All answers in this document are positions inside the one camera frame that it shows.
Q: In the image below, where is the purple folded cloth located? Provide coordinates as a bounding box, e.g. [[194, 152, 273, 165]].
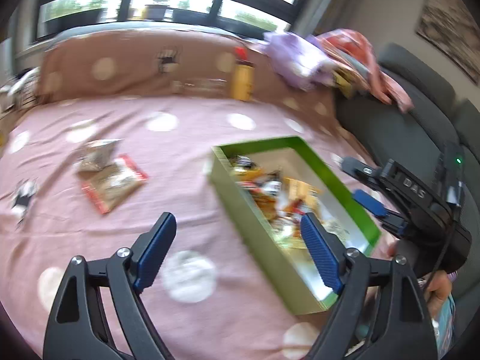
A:
[[263, 32, 335, 91]]

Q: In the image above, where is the small red silver snack pack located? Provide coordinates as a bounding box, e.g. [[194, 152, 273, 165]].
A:
[[279, 198, 306, 223]]

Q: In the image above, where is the pink polka dot bedsheet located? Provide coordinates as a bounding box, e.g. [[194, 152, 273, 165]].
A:
[[0, 95, 399, 360]]

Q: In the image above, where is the yellow drink bottle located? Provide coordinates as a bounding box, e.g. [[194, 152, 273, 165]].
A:
[[230, 46, 255, 102]]

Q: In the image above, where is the wall picture frame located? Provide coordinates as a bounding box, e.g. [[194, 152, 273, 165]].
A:
[[416, 0, 479, 86]]

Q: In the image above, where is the clear plastic bottle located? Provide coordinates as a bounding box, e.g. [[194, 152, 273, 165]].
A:
[[171, 78, 226, 98]]

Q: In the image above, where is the pink folded cloth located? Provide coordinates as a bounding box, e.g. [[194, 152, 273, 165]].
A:
[[314, 28, 414, 113]]

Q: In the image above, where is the green cardboard box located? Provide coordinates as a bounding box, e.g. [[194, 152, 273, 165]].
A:
[[211, 136, 381, 315]]

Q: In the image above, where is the person right hand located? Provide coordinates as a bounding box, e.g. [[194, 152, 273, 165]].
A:
[[385, 240, 457, 331]]

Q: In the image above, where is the brown polka dot bolster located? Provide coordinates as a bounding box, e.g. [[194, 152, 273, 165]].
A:
[[36, 28, 338, 129]]

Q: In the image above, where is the pale yellow corn snack bag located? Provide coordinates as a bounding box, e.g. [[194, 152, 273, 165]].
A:
[[270, 217, 350, 250]]

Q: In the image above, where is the striped white cloth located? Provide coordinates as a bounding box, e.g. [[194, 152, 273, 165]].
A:
[[1, 67, 40, 113]]

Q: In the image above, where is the white popcorn snack bag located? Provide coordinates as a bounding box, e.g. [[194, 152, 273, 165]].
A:
[[76, 139, 122, 172]]

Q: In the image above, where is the red-edged beige snack pack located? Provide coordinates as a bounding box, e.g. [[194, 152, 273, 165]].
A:
[[81, 154, 149, 215]]

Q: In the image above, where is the orange panda snack bag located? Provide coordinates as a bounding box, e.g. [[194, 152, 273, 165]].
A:
[[238, 169, 282, 221]]

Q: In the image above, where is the black sesame snack bag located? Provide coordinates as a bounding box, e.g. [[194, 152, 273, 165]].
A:
[[229, 155, 264, 181]]

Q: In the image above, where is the dark grey sofa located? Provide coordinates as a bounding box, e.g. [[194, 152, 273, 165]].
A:
[[333, 42, 480, 301]]

